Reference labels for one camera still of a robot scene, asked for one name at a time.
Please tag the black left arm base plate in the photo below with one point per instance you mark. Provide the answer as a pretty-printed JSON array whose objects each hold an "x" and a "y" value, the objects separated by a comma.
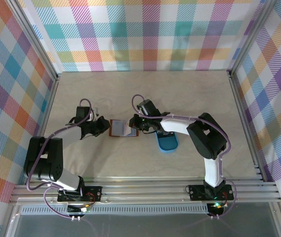
[{"x": 93, "y": 193}]

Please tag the blue plastic card tray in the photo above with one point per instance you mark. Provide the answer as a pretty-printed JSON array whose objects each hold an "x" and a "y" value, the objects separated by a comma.
[{"x": 168, "y": 144}]

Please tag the aluminium upright post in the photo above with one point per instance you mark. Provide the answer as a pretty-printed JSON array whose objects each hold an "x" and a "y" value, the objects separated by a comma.
[
  {"x": 250, "y": 37},
  {"x": 37, "y": 43}
]

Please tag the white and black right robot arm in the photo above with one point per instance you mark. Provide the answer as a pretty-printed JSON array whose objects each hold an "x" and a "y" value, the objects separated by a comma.
[{"x": 213, "y": 172}]

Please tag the brown leather card holder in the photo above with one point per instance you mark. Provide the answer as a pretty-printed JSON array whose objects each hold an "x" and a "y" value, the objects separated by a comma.
[{"x": 118, "y": 128}]

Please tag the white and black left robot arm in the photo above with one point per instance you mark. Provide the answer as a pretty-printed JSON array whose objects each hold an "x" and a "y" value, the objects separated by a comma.
[{"x": 68, "y": 181}]

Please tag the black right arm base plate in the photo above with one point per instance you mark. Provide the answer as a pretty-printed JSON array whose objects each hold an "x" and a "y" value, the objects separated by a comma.
[{"x": 197, "y": 192}]

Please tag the aluminium side rail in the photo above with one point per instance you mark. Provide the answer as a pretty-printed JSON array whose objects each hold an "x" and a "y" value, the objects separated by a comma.
[
  {"x": 44, "y": 111},
  {"x": 245, "y": 123}
]

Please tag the small connector board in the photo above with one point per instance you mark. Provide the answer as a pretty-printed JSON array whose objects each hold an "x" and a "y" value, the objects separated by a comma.
[
  {"x": 216, "y": 205},
  {"x": 86, "y": 209}
]

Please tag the aluminium mounting rail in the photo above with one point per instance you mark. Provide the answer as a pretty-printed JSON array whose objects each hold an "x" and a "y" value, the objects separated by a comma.
[{"x": 142, "y": 191}]

